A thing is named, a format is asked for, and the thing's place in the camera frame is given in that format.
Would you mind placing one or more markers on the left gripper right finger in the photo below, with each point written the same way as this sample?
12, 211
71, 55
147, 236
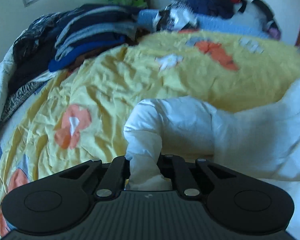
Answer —
176, 169

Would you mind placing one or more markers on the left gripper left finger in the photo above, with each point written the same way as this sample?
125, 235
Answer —
113, 180

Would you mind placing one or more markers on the white quilted down jacket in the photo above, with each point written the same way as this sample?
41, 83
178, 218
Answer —
263, 142

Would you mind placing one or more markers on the yellow floral bed sheet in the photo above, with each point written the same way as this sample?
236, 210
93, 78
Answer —
80, 116

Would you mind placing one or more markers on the black and white garment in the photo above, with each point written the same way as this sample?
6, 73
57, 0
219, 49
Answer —
174, 19

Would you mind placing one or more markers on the light blue blanket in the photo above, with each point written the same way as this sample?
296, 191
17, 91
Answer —
207, 23

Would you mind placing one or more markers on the stack of dark folded sweaters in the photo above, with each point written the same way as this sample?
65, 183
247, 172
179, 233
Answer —
54, 41

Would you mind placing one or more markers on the black bag at wall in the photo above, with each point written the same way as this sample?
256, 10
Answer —
270, 25

